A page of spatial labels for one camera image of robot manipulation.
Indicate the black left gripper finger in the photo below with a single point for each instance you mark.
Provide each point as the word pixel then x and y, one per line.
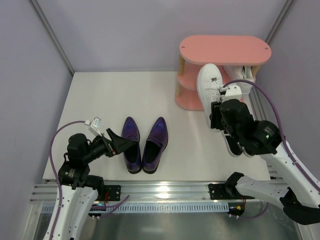
pixel 113 137
pixel 121 145

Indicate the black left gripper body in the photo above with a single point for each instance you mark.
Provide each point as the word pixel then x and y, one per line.
pixel 110 145

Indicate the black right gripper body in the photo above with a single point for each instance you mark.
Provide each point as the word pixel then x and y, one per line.
pixel 215 115

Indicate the black canvas sneaker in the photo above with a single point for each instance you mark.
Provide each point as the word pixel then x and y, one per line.
pixel 248 153
pixel 233 146

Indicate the white sneaker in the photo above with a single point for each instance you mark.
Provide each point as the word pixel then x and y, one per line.
pixel 241 73
pixel 209 81

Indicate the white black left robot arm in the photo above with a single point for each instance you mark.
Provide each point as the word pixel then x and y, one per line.
pixel 77 189

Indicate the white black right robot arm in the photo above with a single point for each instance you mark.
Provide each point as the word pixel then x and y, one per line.
pixel 300 199

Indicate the purple loafer left shoe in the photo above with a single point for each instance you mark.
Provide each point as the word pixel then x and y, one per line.
pixel 132 156

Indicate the purple loafer shoe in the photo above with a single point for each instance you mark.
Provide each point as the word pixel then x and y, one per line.
pixel 132 156
pixel 155 145

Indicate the purple loafer right shoe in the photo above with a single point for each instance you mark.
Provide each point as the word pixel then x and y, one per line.
pixel 155 145

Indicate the pink shoe shelf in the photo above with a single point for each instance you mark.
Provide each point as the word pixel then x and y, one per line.
pixel 222 50

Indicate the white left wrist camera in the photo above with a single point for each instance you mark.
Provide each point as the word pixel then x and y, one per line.
pixel 94 125

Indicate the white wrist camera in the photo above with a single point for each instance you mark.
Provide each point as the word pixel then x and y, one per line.
pixel 94 125
pixel 230 92

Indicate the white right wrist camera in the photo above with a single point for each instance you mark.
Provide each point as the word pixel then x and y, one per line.
pixel 230 92

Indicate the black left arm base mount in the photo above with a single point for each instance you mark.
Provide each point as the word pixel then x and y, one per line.
pixel 113 192

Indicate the white slotted cable duct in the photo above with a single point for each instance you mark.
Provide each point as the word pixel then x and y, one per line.
pixel 172 207

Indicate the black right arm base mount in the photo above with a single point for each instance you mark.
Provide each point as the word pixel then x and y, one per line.
pixel 222 191

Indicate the aluminium rail frame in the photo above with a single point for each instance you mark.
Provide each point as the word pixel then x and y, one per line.
pixel 150 191

